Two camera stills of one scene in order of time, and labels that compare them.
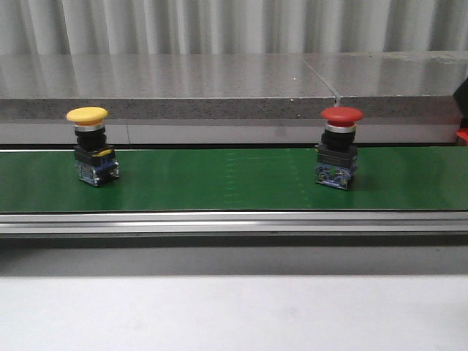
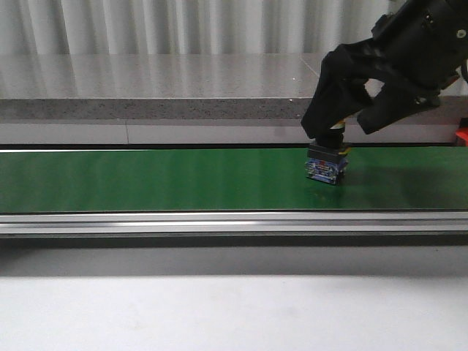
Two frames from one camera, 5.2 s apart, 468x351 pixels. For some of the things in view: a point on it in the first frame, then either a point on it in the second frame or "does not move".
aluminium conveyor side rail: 233,222 does not move
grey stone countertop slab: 163,86 does not move
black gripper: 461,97 to 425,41
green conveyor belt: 236,179 does not move
